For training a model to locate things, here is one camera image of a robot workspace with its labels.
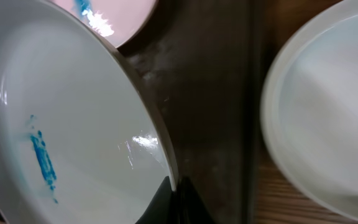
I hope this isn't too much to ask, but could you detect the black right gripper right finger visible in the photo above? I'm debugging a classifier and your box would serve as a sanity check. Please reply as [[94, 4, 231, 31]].
[[177, 177, 215, 224]]

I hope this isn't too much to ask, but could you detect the white plate with blue stain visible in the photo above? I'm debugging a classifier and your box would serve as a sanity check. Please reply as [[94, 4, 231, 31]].
[[52, 0, 158, 48]]

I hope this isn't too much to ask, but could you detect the brown serving tray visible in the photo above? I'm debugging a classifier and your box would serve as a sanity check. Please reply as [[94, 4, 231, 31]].
[[119, 0, 262, 223]]

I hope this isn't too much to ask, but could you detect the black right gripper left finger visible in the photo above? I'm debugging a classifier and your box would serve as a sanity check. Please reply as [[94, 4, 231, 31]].
[[135, 176, 177, 224]]

